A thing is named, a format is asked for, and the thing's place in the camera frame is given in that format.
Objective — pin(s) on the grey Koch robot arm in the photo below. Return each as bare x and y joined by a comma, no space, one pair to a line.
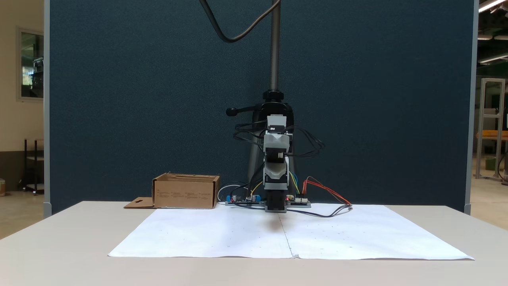
276,200

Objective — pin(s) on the green bin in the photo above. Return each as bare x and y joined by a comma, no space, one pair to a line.
490,163

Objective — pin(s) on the dark circuit board red LED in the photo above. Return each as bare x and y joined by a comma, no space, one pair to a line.
298,202

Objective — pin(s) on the blue circuit board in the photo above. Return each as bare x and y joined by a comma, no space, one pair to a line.
243,200

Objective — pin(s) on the brown cardboard box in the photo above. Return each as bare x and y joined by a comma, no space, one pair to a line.
184,194

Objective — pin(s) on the white paper sheet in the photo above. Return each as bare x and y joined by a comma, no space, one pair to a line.
365,234
206,234

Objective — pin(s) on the dark blue partition panel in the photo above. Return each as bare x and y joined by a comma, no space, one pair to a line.
119,99

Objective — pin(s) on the orange table top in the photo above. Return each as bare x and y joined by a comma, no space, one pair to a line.
492,135

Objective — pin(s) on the black shelf rack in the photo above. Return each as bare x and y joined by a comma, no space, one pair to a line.
35,167

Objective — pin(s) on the ceiling strip light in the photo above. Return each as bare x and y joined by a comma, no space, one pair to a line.
490,4

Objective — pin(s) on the black camera stand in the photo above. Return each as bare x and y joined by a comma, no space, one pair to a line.
275,59

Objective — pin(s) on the aluminium frame rack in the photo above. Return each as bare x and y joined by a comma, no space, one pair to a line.
483,127

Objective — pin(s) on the wall window frame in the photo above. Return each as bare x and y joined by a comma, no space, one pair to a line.
31,63

